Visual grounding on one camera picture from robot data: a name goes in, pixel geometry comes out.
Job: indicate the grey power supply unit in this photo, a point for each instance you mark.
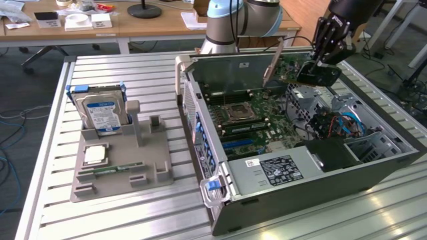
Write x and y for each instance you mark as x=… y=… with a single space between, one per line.
x=281 y=170

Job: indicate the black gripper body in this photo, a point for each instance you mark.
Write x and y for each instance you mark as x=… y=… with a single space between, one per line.
x=338 y=22

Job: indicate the black graphics card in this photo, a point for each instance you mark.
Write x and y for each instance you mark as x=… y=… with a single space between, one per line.
x=317 y=75

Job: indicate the open black PC case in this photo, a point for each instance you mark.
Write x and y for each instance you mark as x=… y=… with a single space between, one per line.
x=301 y=200

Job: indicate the wooden desk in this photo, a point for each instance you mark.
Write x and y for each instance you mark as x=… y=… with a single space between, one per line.
x=150 y=27

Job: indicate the metal disk bay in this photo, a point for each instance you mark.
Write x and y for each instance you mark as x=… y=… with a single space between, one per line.
x=374 y=147

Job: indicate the white card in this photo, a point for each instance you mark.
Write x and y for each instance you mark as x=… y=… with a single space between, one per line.
x=18 y=25

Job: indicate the white table leg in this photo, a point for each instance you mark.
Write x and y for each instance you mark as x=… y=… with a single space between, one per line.
x=388 y=22

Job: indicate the green motherboard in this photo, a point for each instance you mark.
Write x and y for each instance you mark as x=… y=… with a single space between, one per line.
x=267 y=117

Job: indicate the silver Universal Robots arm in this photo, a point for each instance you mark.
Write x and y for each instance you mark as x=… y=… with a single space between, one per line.
x=227 y=25

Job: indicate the clear plastic bag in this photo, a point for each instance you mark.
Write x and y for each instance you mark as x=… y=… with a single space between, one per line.
x=10 y=10

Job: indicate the blue case latch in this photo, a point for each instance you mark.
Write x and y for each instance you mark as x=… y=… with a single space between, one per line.
x=214 y=186

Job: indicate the white box with black top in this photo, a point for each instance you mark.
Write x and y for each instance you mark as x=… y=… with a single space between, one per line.
x=49 y=21

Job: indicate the installed green RAM stick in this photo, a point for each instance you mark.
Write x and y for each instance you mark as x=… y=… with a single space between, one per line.
x=247 y=127

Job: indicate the grey parts rack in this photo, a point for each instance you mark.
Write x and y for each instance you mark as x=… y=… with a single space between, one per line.
x=141 y=180

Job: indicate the CPU socket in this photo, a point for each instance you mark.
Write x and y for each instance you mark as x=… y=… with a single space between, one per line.
x=241 y=112

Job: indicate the black chair base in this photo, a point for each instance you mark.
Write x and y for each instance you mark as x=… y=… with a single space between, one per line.
x=41 y=56

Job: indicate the blue expansion slot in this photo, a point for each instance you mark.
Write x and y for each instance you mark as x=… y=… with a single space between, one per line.
x=238 y=143

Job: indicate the hard disk with blue bracket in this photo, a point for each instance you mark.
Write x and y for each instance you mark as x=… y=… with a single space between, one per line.
x=101 y=112

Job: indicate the plain white box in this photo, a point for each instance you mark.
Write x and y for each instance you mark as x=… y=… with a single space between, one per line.
x=101 y=21

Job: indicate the silver CPU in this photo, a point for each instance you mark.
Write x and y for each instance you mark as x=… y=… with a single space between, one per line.
x=95 y=154

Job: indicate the black round lamp base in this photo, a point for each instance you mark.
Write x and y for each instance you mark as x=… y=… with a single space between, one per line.
x=145 y=11

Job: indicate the brown cardboard box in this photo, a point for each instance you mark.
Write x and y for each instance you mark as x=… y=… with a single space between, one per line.
x=201 y=8

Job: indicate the red packet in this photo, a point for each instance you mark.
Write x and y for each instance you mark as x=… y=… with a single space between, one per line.
x=106 y=7

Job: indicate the roll of tape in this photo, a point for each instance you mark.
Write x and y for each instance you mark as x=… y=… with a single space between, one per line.
x=63 y=2

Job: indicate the stack of papers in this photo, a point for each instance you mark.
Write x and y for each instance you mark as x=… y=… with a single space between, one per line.
x=191 y=22

